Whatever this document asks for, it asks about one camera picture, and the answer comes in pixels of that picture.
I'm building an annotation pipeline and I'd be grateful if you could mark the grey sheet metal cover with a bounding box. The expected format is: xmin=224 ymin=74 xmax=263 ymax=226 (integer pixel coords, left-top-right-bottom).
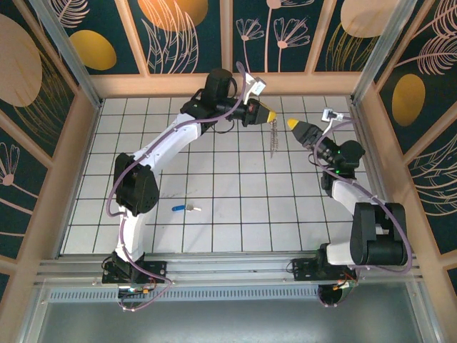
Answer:
xmin=21 ymin=280 xmax=446 ymax=343

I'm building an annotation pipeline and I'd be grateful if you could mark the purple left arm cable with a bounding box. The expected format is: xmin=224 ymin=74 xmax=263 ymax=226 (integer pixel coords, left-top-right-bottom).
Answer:
xmin=108 ymin=61 xmax=251 ymax=312

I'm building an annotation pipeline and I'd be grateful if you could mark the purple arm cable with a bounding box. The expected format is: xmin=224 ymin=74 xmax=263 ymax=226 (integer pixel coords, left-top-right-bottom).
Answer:
xmin=108 ymin=61 xmax=251 ymax=312
xmin=313 ymin=114 xmax=410 ymax=308

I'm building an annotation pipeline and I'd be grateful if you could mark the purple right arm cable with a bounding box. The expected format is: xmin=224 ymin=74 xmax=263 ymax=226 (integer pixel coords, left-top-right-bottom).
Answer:
xmin=313 ymin=114 xmax=410 ymax=308

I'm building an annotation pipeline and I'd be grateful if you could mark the aluminium side rail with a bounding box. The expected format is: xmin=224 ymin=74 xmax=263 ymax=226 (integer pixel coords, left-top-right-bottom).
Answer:
xmin=346 ymin=99 xmax=424 ymax=260

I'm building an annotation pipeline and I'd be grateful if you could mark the aluminium corner post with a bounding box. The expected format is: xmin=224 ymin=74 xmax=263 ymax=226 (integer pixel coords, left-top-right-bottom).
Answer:
xmin=350 ymin=0 xmax=419 ymax=106
xmin=28 ymin=0 xmax=104 ymax=110

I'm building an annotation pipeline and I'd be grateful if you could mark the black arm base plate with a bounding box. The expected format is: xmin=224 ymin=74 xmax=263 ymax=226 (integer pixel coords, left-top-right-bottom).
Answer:
xmin=291 ymin=257 xmax=358 ymax=285
xmin=101 ymin=259 xmax=169 ymax=286

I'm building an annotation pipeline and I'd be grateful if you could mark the small circuit board with wires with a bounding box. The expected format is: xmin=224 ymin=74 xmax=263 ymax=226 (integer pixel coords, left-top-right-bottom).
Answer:
xmin=119 ymin=284 xmax=158 ymax=297
xmin=330 ymin=277 xmax=358 ymax=291

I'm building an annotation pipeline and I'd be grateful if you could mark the long aluminium base rail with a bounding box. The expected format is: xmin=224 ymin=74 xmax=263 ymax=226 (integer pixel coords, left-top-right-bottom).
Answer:
xmin=34 ymin=251 xmax=426 ymax=287

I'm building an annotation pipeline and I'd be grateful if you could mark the perforated grey cable duct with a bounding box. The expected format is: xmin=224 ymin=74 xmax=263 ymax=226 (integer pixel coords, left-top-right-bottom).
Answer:
xmin=46 ymin=287 xmax=321 ymax=304

